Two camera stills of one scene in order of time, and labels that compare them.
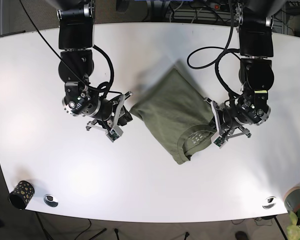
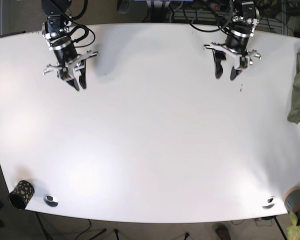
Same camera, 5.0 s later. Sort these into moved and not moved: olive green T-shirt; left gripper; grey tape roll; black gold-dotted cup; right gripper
Moved: left gripper; right gripper; olive green T-shirt
Not moved: black gold-dotted cup; grey tape roll
